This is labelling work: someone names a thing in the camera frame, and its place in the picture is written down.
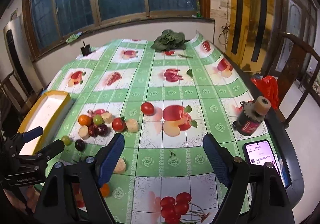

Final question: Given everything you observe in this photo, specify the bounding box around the round beige cake piece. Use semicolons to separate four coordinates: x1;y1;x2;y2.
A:
113;158;126;174

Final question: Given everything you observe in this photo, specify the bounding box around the small orange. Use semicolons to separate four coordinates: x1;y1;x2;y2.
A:
100;183;110;197

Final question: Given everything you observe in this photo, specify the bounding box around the red tomato alone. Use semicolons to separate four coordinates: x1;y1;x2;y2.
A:
140;102;155;116

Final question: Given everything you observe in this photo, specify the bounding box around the person's left hand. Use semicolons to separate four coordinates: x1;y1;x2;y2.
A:
3;184;41;214

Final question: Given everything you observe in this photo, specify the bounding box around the green grape alone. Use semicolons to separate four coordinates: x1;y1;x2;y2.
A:
61;135;72;146

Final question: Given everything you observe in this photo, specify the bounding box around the black grape alone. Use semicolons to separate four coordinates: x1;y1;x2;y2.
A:
75;139;86;151

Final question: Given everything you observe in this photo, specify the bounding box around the yellow-edged white foam tray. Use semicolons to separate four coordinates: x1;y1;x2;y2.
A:
18;90;73;155

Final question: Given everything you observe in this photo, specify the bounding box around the beige cake piece left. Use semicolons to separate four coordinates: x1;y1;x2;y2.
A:
78;125;90;140

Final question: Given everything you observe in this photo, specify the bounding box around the dark red jujube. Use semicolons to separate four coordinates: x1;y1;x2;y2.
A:
88;124;98;137

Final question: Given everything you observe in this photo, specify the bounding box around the wooden chair left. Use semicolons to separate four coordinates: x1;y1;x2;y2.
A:
1;70;38;137

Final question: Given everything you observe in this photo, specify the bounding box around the wooden chair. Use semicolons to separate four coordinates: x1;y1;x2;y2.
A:
275;29;319;128
1;70;38;137

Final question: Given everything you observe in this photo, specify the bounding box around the smartphone with lit screen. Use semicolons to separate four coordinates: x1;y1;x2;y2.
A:
242;139;291;188

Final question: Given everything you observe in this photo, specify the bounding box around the red tomato with stem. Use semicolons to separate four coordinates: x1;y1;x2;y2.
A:
112;117;126;132

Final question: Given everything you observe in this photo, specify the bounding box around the green grape in pile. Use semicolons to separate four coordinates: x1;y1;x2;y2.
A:
92;114;104;125

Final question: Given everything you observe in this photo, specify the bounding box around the beige cake cube upper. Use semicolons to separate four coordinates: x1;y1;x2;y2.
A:
101;112;114;124

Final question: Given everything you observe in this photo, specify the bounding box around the beige cake cube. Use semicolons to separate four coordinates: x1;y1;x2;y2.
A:
125;118;139;133
101;112;114;124

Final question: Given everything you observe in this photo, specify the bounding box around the beige cake cube right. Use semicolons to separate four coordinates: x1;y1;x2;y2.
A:
125;118;139;133

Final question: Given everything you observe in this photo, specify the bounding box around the green fruit-print tablecloth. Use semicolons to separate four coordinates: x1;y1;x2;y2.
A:
48;34;274;223

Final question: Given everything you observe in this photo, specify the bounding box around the red plastic bag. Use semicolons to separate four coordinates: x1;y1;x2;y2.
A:
251;75;280;110

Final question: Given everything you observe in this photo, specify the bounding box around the small green leaf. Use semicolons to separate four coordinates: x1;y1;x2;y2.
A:
186;69;193;77

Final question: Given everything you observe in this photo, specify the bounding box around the small black box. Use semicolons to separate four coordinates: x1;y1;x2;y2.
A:
80;42;92;57

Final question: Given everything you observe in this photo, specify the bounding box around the green cloth on sill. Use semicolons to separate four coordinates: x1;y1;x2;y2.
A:
66;32;82;44

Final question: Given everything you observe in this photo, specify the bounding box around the wooden chair right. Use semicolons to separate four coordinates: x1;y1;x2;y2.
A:
275;29;319;128

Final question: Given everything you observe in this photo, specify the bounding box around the green leafy vegetable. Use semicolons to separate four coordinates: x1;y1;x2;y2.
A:
151;29;186;52

